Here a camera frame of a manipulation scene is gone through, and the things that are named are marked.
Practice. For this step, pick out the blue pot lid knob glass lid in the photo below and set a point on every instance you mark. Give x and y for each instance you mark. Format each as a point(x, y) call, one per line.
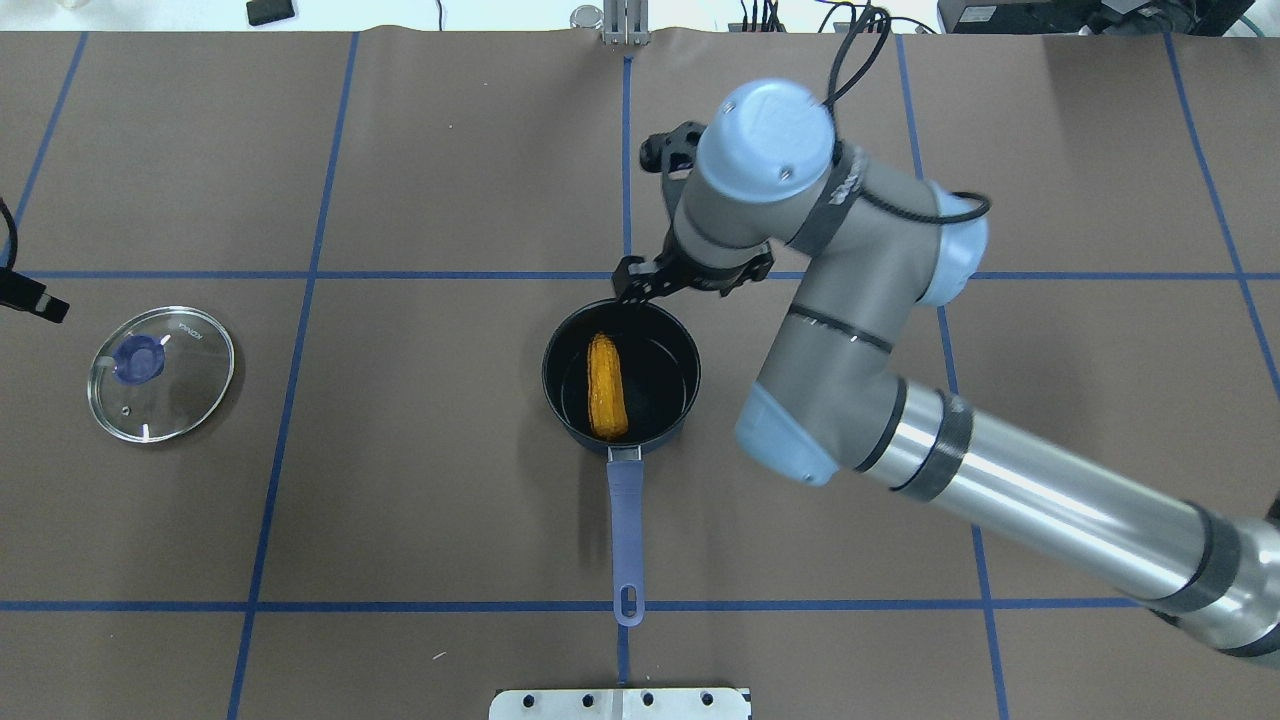
point(161, 374)

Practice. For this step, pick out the small black square device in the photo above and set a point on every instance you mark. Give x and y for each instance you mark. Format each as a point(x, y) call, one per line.
point(260, 13)

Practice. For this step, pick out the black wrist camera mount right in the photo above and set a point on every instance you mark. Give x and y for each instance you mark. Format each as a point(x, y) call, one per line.
point(671, 156)

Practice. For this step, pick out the yellow plastic corn cob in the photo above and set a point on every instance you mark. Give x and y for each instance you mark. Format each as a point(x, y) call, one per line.
point(607, 414)

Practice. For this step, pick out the small metal cylinder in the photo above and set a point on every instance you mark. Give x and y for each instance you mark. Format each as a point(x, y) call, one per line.
point(587, 16)

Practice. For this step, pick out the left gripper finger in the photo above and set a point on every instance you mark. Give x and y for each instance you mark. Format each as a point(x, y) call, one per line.
point(23, 294)

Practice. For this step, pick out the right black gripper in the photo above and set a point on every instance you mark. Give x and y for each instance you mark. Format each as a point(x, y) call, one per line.
point(640, 280)

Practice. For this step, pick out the dark blue saucepan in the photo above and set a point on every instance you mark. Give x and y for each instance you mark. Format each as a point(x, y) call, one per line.
point(661, 369)

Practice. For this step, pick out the aluminium frame post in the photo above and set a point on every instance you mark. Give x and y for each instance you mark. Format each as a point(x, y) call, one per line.
point(626, 22)

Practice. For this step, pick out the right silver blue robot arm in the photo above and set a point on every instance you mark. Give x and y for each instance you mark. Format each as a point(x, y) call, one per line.
point(770, 169)

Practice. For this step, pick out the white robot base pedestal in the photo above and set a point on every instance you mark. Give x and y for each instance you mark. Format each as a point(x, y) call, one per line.
point(623, 703)

